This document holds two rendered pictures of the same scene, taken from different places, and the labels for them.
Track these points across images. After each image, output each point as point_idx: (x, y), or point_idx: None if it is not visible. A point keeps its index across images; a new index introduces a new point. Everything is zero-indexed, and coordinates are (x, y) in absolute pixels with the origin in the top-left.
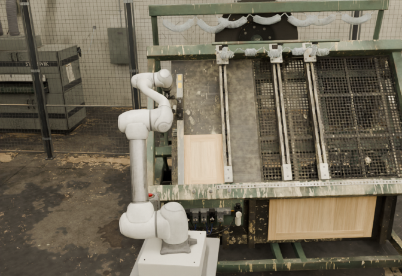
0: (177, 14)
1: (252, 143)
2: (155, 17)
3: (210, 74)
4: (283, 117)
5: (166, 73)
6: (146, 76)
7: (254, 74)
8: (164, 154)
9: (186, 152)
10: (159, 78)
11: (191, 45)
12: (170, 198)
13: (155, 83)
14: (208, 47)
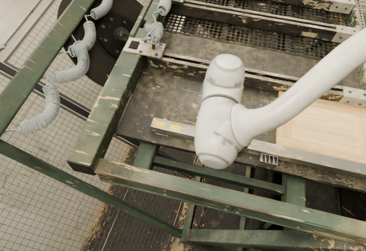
0: (24, 99)
1: (295, 61)
2: (0, 141)
3: (166, 82)
4: (267, 14)
5: (232, 57)
6: (222, 107)
7: (185, 33)
8: (304, 195)
9: (311, 149)
10: (237, 79)
11: (106, 83)
12: None
13: (238, 102)
14: (123, 61)
